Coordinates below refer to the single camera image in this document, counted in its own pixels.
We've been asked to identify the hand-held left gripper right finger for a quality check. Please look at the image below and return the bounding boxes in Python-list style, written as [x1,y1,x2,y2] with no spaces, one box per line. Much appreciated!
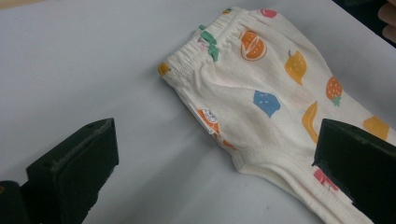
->
[312,118,396,224]

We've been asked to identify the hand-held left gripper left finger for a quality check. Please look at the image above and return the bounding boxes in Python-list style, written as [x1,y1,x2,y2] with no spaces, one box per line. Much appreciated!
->
[20,118,120,224]

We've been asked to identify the white fruit print pants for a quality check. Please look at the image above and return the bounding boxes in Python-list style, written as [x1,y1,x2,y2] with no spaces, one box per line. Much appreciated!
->
[157,6,396,224]

